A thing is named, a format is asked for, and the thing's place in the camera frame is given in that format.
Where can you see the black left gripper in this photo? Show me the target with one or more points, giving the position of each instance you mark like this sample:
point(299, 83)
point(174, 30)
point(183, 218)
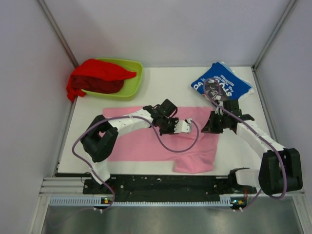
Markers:
point(174, 121)

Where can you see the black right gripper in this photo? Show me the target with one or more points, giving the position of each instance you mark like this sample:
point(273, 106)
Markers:
point(210, 126)

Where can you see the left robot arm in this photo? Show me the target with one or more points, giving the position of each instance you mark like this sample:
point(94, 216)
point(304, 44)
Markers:
point(99, 139)

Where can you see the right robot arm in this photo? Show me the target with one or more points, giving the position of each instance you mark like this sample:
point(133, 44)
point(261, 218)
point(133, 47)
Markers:
point(280, 169)

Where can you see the blue printed folded t-shirt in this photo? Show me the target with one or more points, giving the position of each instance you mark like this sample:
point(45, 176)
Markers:
point(216, 80)

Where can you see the green plastic basin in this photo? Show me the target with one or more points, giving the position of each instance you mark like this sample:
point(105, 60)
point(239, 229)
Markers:
point(130, 87)

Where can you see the white folded t-shirt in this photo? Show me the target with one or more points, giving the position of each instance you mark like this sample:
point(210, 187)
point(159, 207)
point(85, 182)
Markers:
point(242, 86)

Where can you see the light blue folded t-shirt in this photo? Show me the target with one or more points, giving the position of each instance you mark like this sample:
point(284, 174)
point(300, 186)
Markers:
point(226, 66)

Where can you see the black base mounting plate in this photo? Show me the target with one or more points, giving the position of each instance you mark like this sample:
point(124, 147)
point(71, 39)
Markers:
point(174, 188)

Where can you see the red t-shirt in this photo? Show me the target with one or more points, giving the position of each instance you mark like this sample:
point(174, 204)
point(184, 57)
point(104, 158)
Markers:
point(97, 76)

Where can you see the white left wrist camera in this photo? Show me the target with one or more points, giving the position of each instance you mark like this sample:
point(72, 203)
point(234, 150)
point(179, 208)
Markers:
point(183, 126)

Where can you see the aluminium right side rail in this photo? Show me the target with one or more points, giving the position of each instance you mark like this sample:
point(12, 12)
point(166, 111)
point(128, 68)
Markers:
point(266, 108)

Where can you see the aluminium front frame rail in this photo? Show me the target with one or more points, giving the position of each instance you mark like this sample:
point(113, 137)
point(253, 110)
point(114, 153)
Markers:
point(62, 186)

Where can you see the grey slotted cable duct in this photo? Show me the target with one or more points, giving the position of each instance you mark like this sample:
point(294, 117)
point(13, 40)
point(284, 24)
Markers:
point(97, 201)

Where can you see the aluminium right corner post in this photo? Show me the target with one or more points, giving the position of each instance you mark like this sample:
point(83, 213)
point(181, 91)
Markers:
point(291, 4)

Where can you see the aluminium corner post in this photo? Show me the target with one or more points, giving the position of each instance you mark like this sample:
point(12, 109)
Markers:
point(291, 4)
point(57, 31)

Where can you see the aluminium left corner post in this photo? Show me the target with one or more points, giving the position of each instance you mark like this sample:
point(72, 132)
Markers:
point(57, 31)

